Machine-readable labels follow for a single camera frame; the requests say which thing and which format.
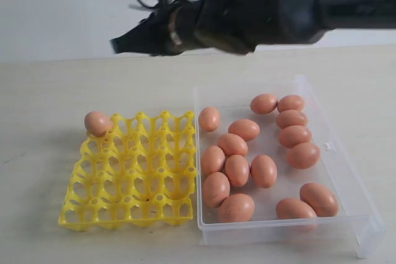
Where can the yellow plastic egg tray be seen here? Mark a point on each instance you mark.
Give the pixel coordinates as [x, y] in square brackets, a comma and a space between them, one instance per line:
[141, 172]

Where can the clear plastic box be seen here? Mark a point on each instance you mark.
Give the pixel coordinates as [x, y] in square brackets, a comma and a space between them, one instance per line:
[358, 218]

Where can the brown egg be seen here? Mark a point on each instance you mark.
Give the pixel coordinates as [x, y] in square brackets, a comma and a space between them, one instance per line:
[320, 199]
[232, 144]
[291, 102]
[264, 171]
[264, 103]
[237, 170]
[293, 135]
[245, 128]
[293, 208]
[209, 119]
[212, 160]
[291, 117]
[304, 155]
[236, 208]
[216, 189]

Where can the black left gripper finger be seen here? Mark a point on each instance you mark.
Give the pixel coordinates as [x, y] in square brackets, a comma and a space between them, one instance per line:
[148, 37]

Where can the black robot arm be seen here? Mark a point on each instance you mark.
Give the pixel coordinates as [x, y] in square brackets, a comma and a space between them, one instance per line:
[305, 22]

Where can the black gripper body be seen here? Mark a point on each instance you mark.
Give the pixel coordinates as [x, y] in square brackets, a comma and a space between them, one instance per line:
[185, 25]

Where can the brown egg tray corner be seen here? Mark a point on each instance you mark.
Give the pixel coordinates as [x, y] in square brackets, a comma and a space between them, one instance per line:
[97, 123]

